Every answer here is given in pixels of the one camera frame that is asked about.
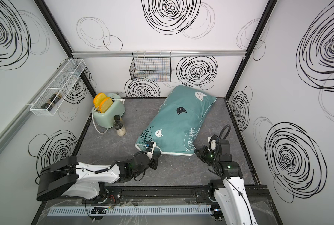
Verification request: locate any mint green toaster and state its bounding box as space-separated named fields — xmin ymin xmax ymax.
xmin=92 ymin=93 xmax=125 ymax=134

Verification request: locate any silver horizontal wall rail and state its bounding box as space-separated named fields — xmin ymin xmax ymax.
xmin=72 ymin=50 xmax=246 ymax=58

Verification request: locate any white wire wall shelf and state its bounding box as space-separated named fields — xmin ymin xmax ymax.
xmin=30 ymin=59 xmax=86 ymax=116

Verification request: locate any dark object in white shelf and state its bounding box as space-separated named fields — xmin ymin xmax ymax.
xmin=40 ymin=93 xmax=62 ymax=111

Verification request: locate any white slotted cable duct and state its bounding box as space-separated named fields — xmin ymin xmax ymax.
xmin=47 ymin=205 xmax=212 ymax=216

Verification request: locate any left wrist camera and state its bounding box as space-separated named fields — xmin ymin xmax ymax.
xmin=145 ymin=141 xmax=156 ymax=152

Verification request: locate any yellow toast slice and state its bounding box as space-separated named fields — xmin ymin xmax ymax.
xmin=98 ymin=97 xmax=113 ymax=113
xmin=93 ymin=92 xmax=107 ymax=108

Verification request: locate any left yellow toast slice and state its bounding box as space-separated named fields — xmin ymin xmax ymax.
xmin=93 ymin=92 xmax=107 ymax=108

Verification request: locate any black front mounting rail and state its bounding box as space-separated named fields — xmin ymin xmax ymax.
xmin=82 ymin=185 xmax=271 ymax=204

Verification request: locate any white toaster power cord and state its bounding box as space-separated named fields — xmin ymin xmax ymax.
xmin=91 ymin=97 xmax=127 ymax=135

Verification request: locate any glass bottle with black cap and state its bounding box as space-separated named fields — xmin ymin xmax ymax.
xmin=113 ymin=115 xmax=126 ymax=136

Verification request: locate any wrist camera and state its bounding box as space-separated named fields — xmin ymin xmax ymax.
xmin=208 ymin=135 xmax=218 ymax=152
xmin=145 ymin=141 xmax=156 ymax=152

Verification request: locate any teal cat-print pillow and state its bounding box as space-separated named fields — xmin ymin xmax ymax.
xmin=135 ymin=85 xmax=217 ymax=156

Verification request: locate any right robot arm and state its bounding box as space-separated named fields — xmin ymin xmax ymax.
xmin=194 ymin=125 xmax=258 ymax=225

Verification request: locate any right yellow toast slice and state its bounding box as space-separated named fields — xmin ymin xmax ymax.
xmin=98 ymin=97 xmax=113 ymax=113

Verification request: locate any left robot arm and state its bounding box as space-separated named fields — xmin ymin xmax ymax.
xmin=36 ymin=142 xmax=161 ymax=202

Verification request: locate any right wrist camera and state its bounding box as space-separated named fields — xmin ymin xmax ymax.
xmin=208 ymin=135 xmax=218 ymax=152

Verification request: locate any black wire wall basket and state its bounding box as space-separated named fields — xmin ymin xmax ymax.
xmin=129 ymin=56 xmax=172 ymax=82

